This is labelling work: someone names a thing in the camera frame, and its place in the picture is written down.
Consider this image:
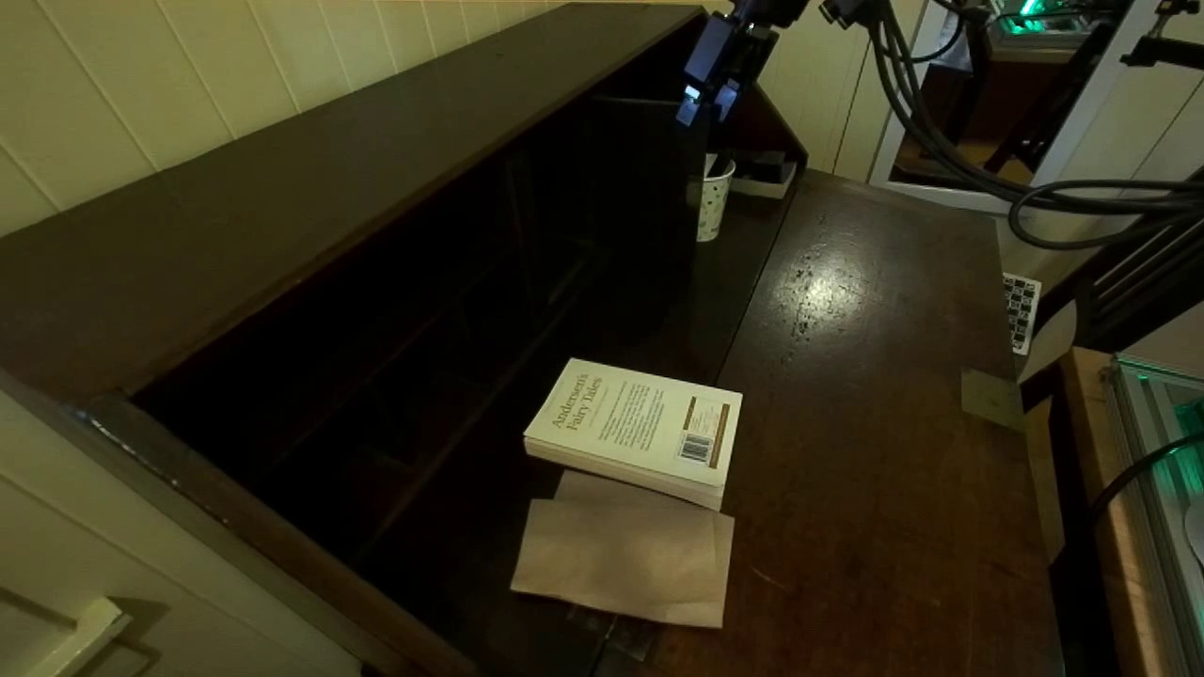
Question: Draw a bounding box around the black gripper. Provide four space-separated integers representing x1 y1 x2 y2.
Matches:
677 16 773 128

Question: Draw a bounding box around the black thick book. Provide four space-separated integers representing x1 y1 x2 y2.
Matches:
734 151 797 200

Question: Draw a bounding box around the brown paper envelope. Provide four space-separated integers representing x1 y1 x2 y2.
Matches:
510 472 734 629

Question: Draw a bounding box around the light wooden side table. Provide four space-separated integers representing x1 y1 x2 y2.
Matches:
1024 352 1183 677

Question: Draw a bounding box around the small tan label card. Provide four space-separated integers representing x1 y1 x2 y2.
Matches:
960 369 1024 428

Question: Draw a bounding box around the dark wooden cabinet door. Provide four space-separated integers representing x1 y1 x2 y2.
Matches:
588 97 703 363

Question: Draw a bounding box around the white dotted paper cup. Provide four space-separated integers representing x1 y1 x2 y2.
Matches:
697 155 736 244

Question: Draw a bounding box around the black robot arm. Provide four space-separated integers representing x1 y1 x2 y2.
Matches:
677 0 882 128

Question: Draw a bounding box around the white paperback book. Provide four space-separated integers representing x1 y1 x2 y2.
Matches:
521 358 746 513

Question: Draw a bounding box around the dark wooden secretary desk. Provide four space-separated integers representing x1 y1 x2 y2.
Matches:
0 6 1061 677

